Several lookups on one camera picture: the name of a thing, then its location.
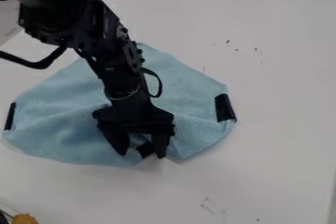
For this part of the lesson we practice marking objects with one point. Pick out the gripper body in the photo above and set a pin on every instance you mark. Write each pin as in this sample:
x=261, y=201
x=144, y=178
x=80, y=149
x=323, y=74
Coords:
x=133, y=113

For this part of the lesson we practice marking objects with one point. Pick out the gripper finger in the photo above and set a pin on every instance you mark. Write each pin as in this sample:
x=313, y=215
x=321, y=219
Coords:
x=160, y=145
x=117, y=141

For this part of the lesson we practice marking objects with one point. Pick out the yellow toy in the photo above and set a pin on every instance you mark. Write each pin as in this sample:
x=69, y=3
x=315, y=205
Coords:
x=24, y=218

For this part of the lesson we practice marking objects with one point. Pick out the light blue cloth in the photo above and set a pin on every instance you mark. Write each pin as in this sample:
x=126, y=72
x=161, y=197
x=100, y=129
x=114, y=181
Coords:
x=57, y=120

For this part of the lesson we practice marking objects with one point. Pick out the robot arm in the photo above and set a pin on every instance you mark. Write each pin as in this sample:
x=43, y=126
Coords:
x=70, y=15

